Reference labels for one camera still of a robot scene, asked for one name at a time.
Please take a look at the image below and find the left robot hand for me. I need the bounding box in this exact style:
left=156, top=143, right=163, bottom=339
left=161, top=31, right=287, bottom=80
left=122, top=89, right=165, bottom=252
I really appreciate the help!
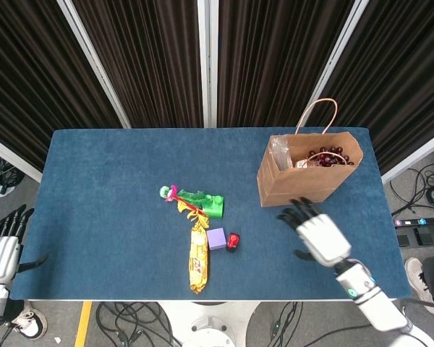
left=0, top=204, right=49, bottom=282

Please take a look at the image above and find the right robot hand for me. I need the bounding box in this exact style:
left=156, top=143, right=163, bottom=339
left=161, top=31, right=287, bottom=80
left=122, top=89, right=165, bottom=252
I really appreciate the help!
left=276, top=197, right=352, bottom=267

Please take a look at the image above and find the purple grape bunch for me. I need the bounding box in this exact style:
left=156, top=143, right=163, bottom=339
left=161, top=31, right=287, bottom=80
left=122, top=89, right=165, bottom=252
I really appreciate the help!
left=306, top=145, right=355, bottom=168

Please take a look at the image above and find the clear plastic straw bundle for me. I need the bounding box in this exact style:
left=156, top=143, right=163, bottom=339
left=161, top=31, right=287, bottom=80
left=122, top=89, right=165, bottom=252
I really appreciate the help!
left=269, top=135, right=291, bottom=171

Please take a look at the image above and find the brown paper bag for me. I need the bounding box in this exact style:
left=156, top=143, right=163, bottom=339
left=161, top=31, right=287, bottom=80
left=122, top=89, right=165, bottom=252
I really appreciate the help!
left=256, top=98, right=365, bottom=207

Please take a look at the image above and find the white pink sneaker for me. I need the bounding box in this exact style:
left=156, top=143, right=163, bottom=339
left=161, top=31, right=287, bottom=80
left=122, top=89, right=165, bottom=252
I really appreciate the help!
left=11, top=300, right=48, bottom=340

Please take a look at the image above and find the small red toy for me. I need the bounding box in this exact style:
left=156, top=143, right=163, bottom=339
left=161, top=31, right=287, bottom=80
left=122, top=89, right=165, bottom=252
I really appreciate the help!
left=226, top=232, right=242, bottom=253

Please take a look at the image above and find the grey white shoe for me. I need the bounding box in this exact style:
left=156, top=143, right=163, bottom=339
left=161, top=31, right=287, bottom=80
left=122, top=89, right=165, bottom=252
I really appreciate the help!
left=404, top=257, right=434, bottom=304

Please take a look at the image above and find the black foot pedal board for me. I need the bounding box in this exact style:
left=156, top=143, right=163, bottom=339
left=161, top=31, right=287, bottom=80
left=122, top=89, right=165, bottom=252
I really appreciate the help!
left=393, top=215, right=434, bottom=249

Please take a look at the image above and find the yellow floor tape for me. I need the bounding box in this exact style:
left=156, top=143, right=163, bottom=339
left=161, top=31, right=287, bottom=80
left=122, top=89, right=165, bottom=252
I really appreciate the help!
left=74, top=301, right=93, bottom=347

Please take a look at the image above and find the purple cube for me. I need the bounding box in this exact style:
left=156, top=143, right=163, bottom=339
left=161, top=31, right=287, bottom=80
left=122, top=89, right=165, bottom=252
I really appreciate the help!
left=206, top=227, right=228, bottom=252

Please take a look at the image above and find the green toy brick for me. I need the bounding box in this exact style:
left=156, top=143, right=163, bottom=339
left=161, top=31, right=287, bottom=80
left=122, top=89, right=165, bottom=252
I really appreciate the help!
left=203, top=194, right=226, bottom=220

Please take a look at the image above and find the gold biscuit packet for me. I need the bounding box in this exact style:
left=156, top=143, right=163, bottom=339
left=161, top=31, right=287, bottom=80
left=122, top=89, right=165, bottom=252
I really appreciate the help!
left=186, top=211, right=213, bottom=294

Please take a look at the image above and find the colourful feather shuttlecock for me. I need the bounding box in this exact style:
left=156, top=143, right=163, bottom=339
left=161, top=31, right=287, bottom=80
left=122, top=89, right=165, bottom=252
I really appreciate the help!
left=158, top=184, right=209, bottom=222

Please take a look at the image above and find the dark pleated partition panel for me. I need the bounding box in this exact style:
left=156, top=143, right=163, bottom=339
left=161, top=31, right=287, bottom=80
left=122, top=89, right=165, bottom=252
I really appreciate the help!
left=309, top=0, right=434, bottom=174
left=71, top=0, right=205, bottom=129
left=216, top=0, right=356, bottom=128
left=0, top=0, right=124, bottom=171

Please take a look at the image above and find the white partition base rail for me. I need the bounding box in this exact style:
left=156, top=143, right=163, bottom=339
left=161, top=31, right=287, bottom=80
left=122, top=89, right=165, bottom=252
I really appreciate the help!
left=0, top=132, right=43, bottom=184
left=380, top=128, right=434, bottom=185

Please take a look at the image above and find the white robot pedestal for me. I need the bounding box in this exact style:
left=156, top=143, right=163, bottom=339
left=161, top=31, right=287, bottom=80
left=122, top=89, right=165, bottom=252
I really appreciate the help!
left=158, top=300, right=261, bottom=347

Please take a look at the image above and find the white partition post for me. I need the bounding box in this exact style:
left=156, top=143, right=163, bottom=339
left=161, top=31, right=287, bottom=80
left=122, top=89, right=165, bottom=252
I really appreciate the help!
left=297, top=0, right=370, bottom=127
left=197, top=0, right=218, bottom=128
left=56, top=0, right=132, bottom=130

